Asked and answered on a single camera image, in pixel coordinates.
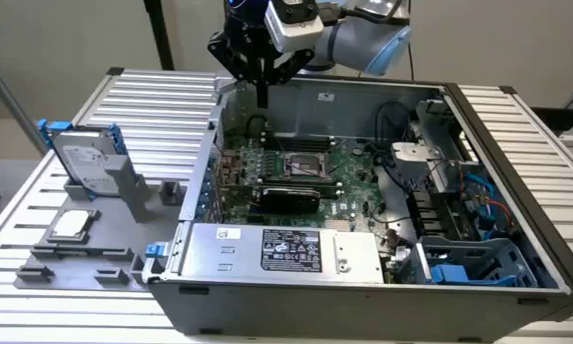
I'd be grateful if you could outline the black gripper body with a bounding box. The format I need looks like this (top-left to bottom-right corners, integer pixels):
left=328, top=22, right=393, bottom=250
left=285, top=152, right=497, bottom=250
left=224, top=0, right=281, bottom=61

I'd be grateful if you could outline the hard disk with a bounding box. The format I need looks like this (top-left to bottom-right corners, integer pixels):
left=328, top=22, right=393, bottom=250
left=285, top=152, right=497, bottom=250
left=36, top=120, right=126, bottom=201

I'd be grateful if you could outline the blue disk caddy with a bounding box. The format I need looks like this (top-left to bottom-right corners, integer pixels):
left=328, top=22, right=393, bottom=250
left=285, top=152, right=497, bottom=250
left=431, top=264, right=471, bottom=287

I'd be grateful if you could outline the CPU socket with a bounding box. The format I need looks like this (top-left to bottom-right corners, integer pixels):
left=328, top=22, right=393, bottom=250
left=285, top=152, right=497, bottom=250
left=276, top=152, right=336, bottom=179

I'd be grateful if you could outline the green motherboard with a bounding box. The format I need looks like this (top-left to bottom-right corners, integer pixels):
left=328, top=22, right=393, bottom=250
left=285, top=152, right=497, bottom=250
left=209, top=138, right=412, bottom=234

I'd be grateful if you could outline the grey drive cage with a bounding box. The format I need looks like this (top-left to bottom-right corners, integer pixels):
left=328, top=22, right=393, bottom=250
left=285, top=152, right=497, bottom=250
left=389, top=99, right=480, bottom=191

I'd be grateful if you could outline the black graphics card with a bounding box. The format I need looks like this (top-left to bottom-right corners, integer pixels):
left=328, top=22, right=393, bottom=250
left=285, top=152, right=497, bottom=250
left=256, top=186, right=323, bottom=216

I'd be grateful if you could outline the grey parts rack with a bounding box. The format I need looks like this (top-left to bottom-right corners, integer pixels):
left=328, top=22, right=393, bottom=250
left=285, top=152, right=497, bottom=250
left=12, top=156, right=193, bottom=292

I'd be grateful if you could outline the silver power supply unit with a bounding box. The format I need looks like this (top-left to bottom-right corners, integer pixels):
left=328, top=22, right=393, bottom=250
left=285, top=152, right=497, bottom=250
left=178, top=222, right=387, bottom=285

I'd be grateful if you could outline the silver CPU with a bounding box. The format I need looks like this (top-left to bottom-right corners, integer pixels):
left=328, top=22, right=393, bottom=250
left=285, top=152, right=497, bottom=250
left=50, top=209, right=100, bottom=240

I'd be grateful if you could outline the blue drive cage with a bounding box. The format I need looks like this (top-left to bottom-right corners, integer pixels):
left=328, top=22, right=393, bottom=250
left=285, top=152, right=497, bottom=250
left=407, top=235, right=541, bottom=288

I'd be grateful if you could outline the open black PC case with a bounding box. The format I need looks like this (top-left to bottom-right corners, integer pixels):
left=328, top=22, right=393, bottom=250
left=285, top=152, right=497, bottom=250
left=140, top=70, right=573, bottom=343

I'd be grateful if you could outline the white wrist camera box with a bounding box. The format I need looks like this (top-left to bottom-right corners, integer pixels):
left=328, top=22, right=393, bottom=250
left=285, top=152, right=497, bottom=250
left=263, top=0, right=325, bottom=54

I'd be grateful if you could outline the black stand post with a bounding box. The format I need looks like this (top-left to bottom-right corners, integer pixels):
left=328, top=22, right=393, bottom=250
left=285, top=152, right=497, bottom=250
left=141, top=0, right=177, bottom=72

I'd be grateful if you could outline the black hanging cable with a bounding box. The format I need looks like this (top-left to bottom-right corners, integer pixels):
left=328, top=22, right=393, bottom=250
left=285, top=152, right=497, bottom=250
left=407, top=44, right=419, bottom=82

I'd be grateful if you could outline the blue wire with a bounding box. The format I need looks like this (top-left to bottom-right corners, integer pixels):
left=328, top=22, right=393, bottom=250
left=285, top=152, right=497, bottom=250
left=460, top=171, right=497, bottom=234

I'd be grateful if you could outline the red wire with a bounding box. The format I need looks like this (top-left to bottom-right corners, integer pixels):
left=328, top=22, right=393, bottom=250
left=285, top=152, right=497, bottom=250
left=485, top=199, right=516, bottom=231

